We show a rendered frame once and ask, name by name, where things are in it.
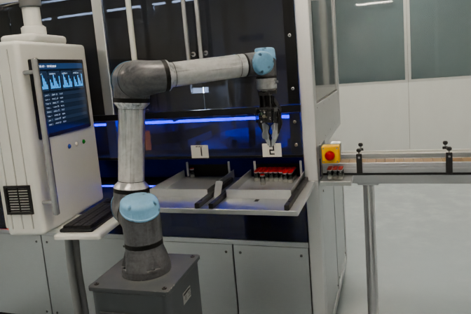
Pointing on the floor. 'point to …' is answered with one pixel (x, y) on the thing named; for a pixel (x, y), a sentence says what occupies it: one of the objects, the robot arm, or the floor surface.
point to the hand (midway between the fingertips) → (271, 142)
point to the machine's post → (310, 132)
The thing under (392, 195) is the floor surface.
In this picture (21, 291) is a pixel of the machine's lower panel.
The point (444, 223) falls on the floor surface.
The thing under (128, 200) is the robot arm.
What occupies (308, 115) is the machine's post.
